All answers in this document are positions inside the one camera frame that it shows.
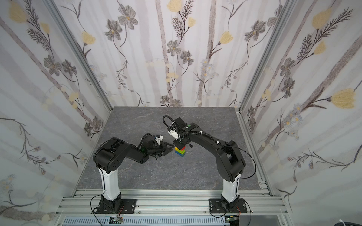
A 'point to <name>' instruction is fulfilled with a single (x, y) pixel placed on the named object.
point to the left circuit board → (116, 220)
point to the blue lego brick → (180, 154)
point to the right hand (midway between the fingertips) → (181, 139)
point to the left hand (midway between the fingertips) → (174, 146)
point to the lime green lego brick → (182, 152)
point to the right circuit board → (233, 220)
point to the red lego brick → (183, 148)
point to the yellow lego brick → (176, 148)
